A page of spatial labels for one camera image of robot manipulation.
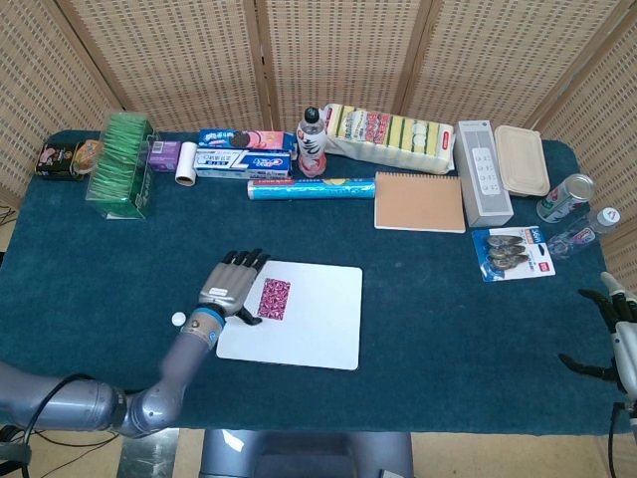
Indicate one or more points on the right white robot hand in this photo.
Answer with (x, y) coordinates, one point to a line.
(626, 343)

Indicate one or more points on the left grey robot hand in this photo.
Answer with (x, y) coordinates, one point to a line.
(226, 286)

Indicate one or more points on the pink patterned card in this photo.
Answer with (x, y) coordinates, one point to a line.
(274, 299)

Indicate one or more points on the small white bottle cap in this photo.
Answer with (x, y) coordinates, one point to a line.
(178, 319)

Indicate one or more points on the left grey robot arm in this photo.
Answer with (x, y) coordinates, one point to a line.
(149, 403)

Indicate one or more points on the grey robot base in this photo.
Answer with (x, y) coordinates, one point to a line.
(308, 455)

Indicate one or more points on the white board with black edge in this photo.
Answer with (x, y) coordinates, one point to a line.
(313, 323)

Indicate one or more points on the clear plastic water bottle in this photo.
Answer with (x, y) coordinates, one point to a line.
(584, 231)

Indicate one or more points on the white blue toothpaste box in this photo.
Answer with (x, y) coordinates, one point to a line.
(244, 164)

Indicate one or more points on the blue cling film roll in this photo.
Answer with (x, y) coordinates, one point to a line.
(311, 189)

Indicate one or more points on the small purple box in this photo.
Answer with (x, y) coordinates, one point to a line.
(164, 155)

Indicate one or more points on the blue binder clip pack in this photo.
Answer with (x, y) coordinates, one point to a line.
(512, 253)

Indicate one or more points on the blue pink cookie box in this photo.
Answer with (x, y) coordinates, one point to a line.
(249, 139)

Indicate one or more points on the green white drink can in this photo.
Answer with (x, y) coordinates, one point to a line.
(565, 199)

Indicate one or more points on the clear box of green tea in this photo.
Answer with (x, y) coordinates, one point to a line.
(119, 169)

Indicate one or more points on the white pink drink bottle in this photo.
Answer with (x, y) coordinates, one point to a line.
(312, 144)

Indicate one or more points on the orange snack cup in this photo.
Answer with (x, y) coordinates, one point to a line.
(88, 155)

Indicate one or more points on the teal table cloth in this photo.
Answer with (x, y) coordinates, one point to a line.
(423, 323)

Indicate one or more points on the brown spiral notebook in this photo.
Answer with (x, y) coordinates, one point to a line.
(420, 203)

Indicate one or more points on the beige lidded food container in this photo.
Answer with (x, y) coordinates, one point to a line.
(522, 159)

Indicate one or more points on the black snack packet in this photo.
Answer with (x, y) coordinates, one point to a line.
(55, 160)

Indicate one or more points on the grey power strip box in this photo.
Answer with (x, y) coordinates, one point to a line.
(485, 174)

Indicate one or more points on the pack of yellow sponges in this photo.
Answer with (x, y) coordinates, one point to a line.
(393, 139)

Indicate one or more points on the woven bamboo folding screen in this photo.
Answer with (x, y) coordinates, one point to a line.
(199, 60)

